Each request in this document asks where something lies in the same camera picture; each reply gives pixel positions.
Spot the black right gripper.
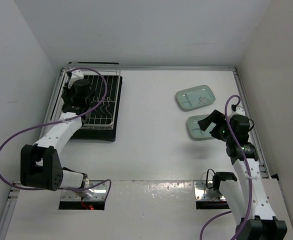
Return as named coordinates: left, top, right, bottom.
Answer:
left=198, top=109, right=233, bottom=142

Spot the light green plate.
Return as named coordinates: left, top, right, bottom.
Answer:
left=186, top=114, right=216, bottom=141
left=175, top=85, right=216, bottom=111

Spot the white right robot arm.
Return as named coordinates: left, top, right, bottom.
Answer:
left=198, top=109, right=288, bottom=240

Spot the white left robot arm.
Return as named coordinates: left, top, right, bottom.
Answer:
left=20, top=79, right=94, bottom=191

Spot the black drain tray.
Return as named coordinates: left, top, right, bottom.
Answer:
left=46, top=74, right=123, bottom=142

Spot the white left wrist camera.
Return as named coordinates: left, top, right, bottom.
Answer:
left=67, top=70, right=84, bottom=85

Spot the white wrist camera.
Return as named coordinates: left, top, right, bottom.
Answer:
left=231, top=104, right=246, bottom=116
left=67, top=70, right=84, bottom=85

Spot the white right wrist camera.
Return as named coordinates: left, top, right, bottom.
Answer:
left=231, top=104, right=246, bottom=116

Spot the white wire dish rack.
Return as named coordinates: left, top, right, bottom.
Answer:
left=64, top=61, right=123, bottom=131

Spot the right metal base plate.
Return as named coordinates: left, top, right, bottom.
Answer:
left=193, top=180, right=227, bottom=202

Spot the metal base plate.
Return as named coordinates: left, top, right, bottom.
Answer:
left=60, top=180, right=110, bottom=202
left=193, top=180, right=227, bottom=202

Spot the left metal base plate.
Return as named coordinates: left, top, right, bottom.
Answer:
left=60, top=180, right=110, bottom=202

